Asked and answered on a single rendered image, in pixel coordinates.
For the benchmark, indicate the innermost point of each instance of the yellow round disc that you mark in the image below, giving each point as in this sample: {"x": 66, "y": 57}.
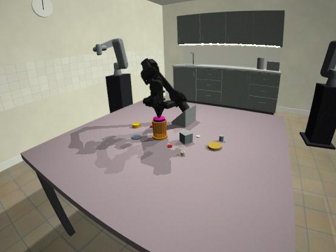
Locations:
{"x": 215, "y": 146}

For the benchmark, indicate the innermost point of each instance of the yellow flat disc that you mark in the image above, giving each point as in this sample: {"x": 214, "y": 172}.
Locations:
{"x": 136, "y": 125}

